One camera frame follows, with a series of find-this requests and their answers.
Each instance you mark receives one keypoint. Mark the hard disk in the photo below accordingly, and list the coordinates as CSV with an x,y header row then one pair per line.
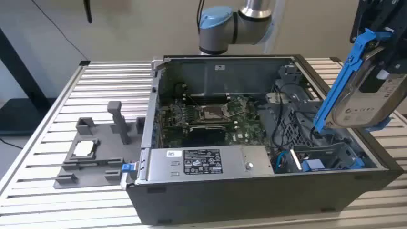
x,y
353,109

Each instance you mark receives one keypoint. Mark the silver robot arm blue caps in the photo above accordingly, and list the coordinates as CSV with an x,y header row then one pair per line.
x,y
219,35

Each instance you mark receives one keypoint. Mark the grey metal disk bay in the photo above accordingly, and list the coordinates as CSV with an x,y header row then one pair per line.
x,y
295,112

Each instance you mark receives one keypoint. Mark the installed disk blue carrier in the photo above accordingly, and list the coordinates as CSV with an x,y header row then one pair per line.
x,y
313,165

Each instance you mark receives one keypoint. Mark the white case sticker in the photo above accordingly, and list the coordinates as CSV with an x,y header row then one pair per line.
x,y
221,67

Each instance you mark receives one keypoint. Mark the green motherboard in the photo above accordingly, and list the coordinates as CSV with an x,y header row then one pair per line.
x,y
245,128

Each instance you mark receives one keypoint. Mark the CPU socket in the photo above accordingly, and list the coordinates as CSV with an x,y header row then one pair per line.
x,y
210,113

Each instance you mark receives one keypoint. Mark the black fan shroud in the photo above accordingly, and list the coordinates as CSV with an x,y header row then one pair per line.
x,y
207,136

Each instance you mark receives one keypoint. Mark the silver power supply unit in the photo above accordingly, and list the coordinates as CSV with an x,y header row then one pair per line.
x,y
210,162

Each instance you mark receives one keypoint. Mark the black open PC case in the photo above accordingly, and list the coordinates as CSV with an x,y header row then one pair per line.
x,y
238,200

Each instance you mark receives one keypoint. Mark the blue case latch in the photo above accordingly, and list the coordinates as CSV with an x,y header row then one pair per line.
x,y
127,168

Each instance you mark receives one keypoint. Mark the grey parts rack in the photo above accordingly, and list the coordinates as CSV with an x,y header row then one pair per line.
x,y
104,171

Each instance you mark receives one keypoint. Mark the silver CPU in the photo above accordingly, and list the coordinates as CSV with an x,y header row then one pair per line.
x,y
84,149

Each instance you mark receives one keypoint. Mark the black monitor stand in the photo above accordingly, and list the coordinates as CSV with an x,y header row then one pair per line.
x,y
19,112

